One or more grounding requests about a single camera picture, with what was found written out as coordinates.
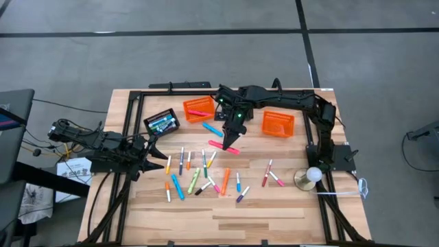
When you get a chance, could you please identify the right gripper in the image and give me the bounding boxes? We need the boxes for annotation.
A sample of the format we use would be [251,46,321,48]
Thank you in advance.
[215,85,254,151]

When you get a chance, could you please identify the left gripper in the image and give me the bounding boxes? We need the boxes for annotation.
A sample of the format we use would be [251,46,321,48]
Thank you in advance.
[102,132,169,181]

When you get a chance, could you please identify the pink highlighter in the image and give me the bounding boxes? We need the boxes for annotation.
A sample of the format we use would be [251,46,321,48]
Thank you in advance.
[207,139,241,156]
[187,108,214,118]

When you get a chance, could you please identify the sky blue highlighter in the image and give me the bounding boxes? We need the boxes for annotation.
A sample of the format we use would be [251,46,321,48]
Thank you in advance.
[170,174,186,201]
[202,121,225,139]

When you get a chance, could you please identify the blue dry-erase marker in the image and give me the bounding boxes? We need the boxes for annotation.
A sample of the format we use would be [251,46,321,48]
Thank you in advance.
[156,125,179,135]

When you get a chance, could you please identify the teal dry-erase marker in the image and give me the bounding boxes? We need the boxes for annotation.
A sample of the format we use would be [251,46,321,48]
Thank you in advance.
[148,115,173,126]

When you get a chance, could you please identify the orange highlighter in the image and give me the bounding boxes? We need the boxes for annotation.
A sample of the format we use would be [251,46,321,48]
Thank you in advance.
[220,167,232,197]

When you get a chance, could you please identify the pink white thin marker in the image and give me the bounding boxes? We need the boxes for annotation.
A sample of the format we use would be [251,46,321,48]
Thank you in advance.
[268,170,286,187]
[206,176,222,194]

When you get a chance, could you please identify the purple white thin marker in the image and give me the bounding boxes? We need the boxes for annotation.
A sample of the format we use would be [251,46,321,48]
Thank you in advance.
[235,185,251,204]

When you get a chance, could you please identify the black white marker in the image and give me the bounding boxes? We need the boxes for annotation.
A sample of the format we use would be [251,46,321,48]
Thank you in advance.
[194,181,213,197]

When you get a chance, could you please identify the orange plastic basket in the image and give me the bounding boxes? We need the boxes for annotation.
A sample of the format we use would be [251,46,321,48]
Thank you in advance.
[261,110,296,139]
[183,95,218,124]

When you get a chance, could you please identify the black power strip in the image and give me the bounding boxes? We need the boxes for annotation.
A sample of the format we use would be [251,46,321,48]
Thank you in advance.
[148,81,213,89]

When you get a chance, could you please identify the white printed paper sheet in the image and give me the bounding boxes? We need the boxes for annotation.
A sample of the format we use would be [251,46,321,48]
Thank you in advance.
[56,156,93,203]

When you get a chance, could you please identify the white bulb brass base lamp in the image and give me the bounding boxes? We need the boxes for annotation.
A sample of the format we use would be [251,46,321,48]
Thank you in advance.
[294,166,324,192]

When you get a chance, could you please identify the black desk crossbar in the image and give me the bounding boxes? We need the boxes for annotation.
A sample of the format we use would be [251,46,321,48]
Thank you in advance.
[12,161,91,198]

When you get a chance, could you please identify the white printed cloth bag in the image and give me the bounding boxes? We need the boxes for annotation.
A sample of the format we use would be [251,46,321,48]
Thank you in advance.
[17,183,55,224]

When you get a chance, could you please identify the laptop screen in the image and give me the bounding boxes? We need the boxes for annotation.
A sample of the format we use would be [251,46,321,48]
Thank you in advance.
[0,104,28,132]

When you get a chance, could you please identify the grey stand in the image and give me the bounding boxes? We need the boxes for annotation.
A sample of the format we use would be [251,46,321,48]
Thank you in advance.
[407,119,439,141]

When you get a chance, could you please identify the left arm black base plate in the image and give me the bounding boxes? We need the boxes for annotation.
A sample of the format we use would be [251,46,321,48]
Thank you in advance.
[89,156,138,174]

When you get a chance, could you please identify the black aluminium table frame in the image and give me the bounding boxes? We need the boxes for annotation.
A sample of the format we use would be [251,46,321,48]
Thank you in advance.
[77,89,370,247]

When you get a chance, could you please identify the black floor cable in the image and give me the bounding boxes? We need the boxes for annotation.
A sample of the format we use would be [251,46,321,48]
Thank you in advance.
[401,132,439,172]
[32,98,110,115]

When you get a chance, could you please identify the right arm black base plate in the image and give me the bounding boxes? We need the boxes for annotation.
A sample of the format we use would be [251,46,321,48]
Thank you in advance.
[306,143,357,172]

